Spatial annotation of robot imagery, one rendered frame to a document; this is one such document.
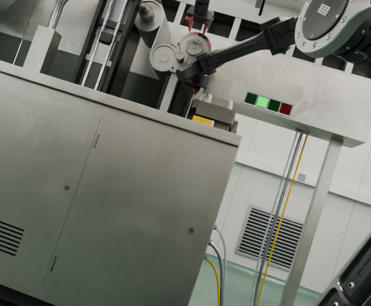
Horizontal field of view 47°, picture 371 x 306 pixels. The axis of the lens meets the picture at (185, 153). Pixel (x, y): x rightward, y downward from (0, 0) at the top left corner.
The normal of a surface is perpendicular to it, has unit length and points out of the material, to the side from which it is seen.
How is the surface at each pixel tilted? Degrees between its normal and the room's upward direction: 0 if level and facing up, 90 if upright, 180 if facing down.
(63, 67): 90
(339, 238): 90
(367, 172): 90
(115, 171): 90
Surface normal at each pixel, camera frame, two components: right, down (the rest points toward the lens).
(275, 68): -0.09, -0.10
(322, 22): -0.87, -0.32
